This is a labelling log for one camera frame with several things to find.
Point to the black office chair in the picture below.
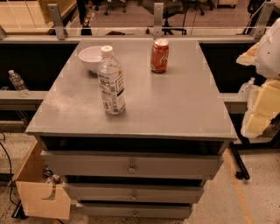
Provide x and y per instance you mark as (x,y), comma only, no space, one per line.
(170,9)

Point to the wooden bin with items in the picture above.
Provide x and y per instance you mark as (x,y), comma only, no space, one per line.
(38,198)

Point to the small water bottle on ledge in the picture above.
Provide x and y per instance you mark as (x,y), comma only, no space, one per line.
(18,84)

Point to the red coke can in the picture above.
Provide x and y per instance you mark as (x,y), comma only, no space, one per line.
(159,55)

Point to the left metal rail bracket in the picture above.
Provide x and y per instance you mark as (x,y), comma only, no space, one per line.
(54,13)

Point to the black table leg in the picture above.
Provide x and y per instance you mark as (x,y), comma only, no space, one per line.
(242,173)

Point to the metal rail bracket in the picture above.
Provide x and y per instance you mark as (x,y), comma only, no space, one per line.
(54,13)
(158,17)
(263,19)

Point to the clear plastic water bottle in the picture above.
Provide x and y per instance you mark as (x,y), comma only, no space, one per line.
(110,77)

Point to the middle grey drawer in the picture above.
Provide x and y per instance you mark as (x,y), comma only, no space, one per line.
(134,193)

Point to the right metal rail bracket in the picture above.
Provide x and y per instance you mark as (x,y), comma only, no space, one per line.
(263,19)

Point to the bottom grey drawer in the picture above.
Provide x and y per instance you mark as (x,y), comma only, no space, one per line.
(135,210)

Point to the grey drawer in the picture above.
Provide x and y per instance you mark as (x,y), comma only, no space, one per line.
(132,165)
(134,193)
(135,210)

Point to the grey drawer cabinet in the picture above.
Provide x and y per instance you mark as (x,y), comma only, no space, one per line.
(179,112)

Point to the top grey drawer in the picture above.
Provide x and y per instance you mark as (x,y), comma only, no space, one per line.
(132,165)

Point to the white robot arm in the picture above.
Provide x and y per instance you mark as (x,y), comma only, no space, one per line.
(267,60)

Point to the white bowl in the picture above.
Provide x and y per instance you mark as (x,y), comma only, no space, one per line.
(91,57)

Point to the middle metal rail bracket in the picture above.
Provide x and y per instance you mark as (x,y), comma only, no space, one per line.
(158,17)

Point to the hand sanitizer pump bottle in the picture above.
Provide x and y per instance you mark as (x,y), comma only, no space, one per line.
(244,90)

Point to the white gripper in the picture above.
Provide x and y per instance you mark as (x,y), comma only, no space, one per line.
(269,57)

